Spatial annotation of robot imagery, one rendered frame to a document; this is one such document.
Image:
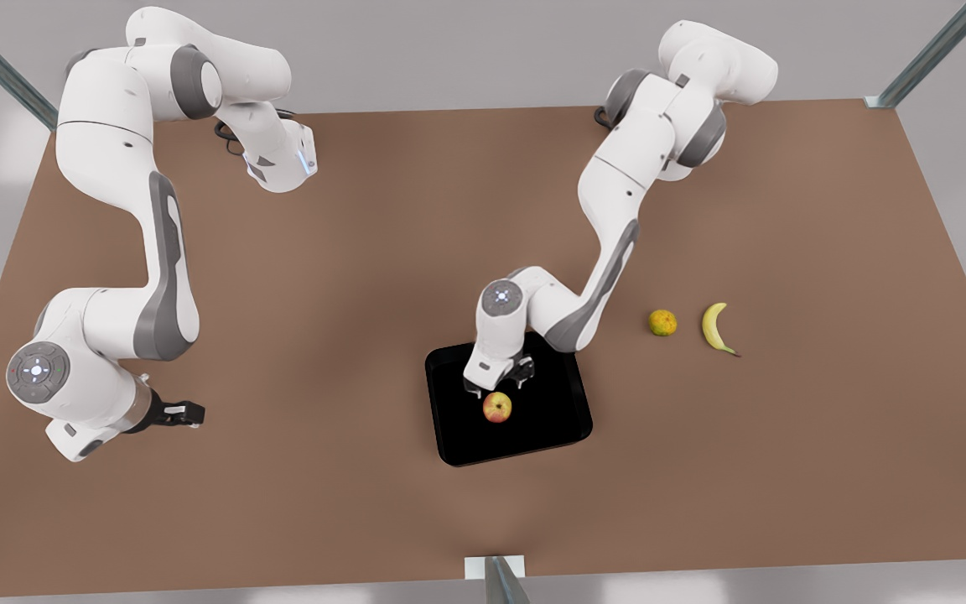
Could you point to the red yellow apple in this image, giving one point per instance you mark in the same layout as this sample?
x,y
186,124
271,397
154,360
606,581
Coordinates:
x,y
497,408

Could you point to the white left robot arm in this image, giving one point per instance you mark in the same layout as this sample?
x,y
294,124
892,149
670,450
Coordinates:
x,y
617,193

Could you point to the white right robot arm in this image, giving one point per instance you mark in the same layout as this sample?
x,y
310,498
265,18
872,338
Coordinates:
x,y
114,126

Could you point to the black square tray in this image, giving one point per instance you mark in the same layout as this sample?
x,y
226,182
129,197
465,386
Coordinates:
x,y
533,428

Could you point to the small orange fruit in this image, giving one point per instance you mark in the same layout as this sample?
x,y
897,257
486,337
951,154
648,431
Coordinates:
x,y
662,323

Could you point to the yellow banana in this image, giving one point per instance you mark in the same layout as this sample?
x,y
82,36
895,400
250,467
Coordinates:
x,y
711,329

